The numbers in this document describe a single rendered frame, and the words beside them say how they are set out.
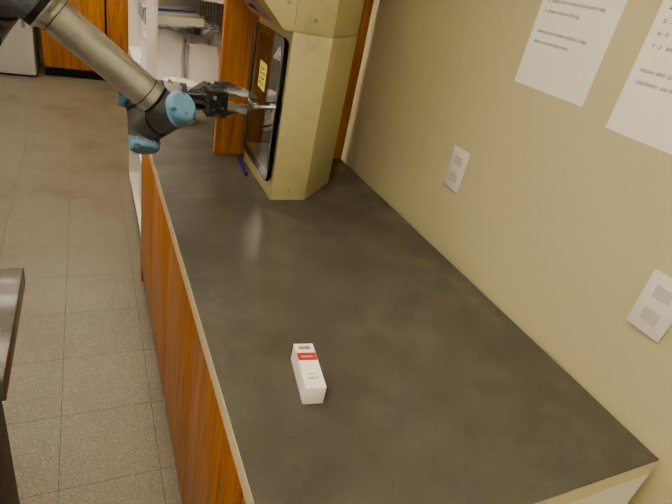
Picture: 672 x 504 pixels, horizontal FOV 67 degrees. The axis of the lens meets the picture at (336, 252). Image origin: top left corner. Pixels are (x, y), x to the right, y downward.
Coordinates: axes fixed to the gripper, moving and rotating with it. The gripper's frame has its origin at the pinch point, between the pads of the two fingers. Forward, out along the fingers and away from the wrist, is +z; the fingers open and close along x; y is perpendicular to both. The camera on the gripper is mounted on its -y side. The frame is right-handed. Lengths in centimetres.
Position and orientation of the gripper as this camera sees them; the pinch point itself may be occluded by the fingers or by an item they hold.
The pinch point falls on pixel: (251, 101)
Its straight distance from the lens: 152.1
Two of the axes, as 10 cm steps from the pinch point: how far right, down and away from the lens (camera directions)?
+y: 3.9, 5.1, -7.7
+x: 1.9, -8.6, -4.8
